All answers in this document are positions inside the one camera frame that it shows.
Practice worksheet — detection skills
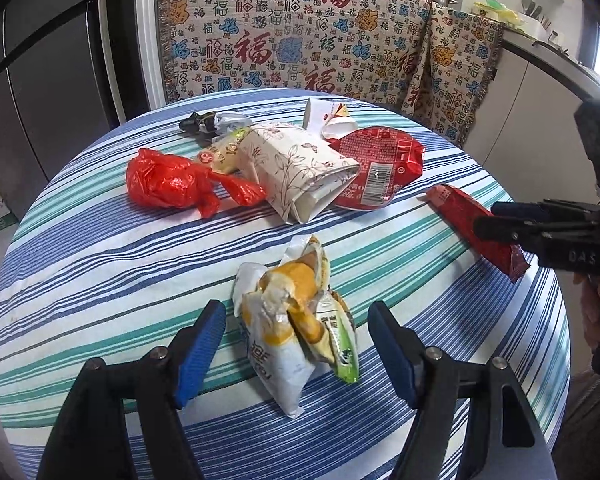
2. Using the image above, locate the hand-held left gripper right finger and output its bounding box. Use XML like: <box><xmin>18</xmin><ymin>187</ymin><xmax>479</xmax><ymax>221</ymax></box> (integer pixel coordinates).
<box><xmin>367</xmin><ymin>301</ymin><xmax>558</xmax><ymax>480</ymax></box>

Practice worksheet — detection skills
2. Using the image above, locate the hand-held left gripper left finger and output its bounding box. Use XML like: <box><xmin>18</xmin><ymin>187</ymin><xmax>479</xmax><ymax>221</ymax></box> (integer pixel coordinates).
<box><xmin>37</xmin><ymin>299</ymin><xmax>228</xmax><ymax>480</ymax></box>

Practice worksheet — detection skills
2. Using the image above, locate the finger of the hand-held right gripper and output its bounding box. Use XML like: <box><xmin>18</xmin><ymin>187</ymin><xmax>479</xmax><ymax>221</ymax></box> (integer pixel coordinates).
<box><xmin>471</xmin><ymin>214</ymin><xmax>541</xmax><ymax>250</ymax></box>
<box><xmin>491</xmin><ymin>200</ymin><xmax>600</xmax><ymax>225</ymax></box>

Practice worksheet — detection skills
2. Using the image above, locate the long red snack wrapper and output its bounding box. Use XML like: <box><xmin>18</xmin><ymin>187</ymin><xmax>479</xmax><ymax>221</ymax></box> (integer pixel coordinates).
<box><xmin>417</xmin><ymin>184</ymin><xmax>531</xmax><ymax>283</ymax></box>

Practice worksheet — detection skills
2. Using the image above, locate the white orange snack bag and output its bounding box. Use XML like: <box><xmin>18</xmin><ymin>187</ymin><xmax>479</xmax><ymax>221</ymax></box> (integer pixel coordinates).
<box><xmin>234</xmin><ymin>235</ymin><xmax>331</xmax><ymax>418</ymax></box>

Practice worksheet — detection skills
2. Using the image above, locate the red plastic bag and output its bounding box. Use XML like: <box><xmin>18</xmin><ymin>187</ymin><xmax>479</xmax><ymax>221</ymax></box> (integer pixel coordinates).
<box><xmin>126</xmin><ymin>147</ymin><xmax>268</xmax><ymax>220</ymax></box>

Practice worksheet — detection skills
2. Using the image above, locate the yellow green snack wrapper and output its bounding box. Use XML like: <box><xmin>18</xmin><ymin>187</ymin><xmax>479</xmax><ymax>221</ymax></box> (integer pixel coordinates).
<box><xmin>197</xmin><ymin>127</ymin><xmax>253</xmax><ymax>176</ymax></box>

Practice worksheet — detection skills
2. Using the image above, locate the floral paper tissue pack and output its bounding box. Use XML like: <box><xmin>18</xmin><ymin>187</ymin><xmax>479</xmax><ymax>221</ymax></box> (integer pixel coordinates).
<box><xmin>235</xmin><ymin>122</ymin><xmax>361</xmax><ymax>226</ymax></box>

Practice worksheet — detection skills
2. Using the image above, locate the white red yellow paper bag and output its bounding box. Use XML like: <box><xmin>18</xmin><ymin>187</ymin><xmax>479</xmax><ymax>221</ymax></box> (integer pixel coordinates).
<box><xmin>302</xmin><ymin>97</ymin><xmax>363</xmax><ymax>141</ymax></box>

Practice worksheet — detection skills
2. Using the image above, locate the gold black foil wrapper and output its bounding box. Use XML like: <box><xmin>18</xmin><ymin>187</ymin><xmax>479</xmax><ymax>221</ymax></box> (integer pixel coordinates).
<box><xmin>179</xmin><ymin>111</ymin><xmax>253</xmax><ymax>137</ymax></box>

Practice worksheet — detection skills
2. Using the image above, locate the person's right hand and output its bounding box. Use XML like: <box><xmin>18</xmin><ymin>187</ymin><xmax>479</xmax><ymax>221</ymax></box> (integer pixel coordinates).
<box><xmin>577</xmin><ymin>272</ymin><xmax>600</xmax><ymax>356</ymax></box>

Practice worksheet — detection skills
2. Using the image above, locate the kitchen counter cabinet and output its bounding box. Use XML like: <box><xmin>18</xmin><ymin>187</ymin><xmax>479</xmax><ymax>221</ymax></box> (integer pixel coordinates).
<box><xmin>462</xmin><ymin>25</ymin><xmax>600</xmax><ymax>261</ymax></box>

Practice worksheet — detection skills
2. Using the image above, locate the round striped table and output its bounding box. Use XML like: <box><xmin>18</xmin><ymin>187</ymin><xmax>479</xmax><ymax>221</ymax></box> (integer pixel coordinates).
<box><xmin>0</xmin><ymin>87</ymin><xmax>572</xmax><ymax>480</ymax></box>

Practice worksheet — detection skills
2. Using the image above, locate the narrow flower printed cloth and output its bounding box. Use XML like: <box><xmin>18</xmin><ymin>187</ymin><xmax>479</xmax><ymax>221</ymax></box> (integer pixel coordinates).
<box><xmin>397</xmin><ymin>2</ymin><xmax>503</xmax><ymax>148</ymax></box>

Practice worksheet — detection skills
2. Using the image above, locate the white knife holder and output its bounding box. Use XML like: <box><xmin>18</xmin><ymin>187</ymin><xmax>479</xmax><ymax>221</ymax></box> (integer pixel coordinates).
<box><xmin>517</xmin><ymin>0</ymin><xmax>556</xmax><ymax>41</ymax></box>

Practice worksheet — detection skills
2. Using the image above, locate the green yellow plastic container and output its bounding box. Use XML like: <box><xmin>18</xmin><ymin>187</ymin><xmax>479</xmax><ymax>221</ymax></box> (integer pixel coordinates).
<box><xmin>472</xmin><ymin>0</ymin><xmax>523</xmax><ymax>26</ymax></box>

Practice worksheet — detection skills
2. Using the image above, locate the wide flower printed cloth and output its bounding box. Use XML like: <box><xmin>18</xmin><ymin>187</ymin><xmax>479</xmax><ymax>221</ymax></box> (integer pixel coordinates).
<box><xmin>154</xmin><ymin>0</ymin><xmax>433</xmax><ymax>108</ymax></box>

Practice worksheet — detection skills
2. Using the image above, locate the grey refrigerator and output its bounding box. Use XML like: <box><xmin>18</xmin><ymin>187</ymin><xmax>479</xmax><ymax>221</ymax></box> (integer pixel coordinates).
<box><xmin>0</xmin><ymin>0</ymin><xmax>151</xmax><ymax>211</ymax></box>

